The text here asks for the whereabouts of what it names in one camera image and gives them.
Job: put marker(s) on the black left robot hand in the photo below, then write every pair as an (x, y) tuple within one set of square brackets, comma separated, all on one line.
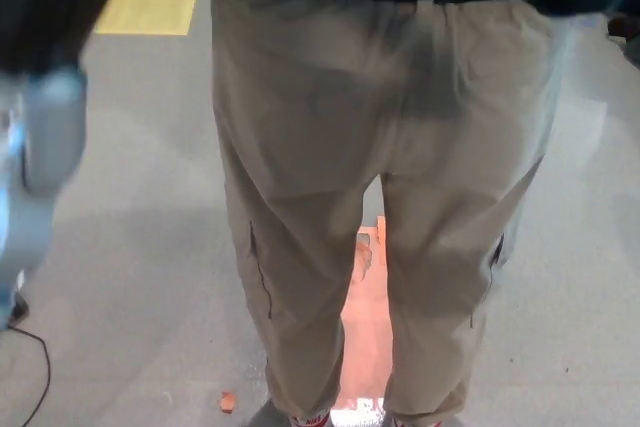
[(45, 12)]

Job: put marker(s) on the yellow floor marker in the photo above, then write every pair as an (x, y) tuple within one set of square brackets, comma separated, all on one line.
[(147, 4)]

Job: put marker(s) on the grey floor device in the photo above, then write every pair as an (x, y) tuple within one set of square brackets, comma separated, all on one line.
[(20, 307)]

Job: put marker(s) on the curled orange paper scrap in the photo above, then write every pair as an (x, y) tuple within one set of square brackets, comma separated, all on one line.
[(365, 257)]

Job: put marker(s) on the small orange paper scrap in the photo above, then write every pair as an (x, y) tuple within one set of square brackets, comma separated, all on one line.
[(227, 397)]

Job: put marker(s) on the orange rectangular floor mat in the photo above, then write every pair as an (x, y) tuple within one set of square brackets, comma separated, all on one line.
[(365, 327)]

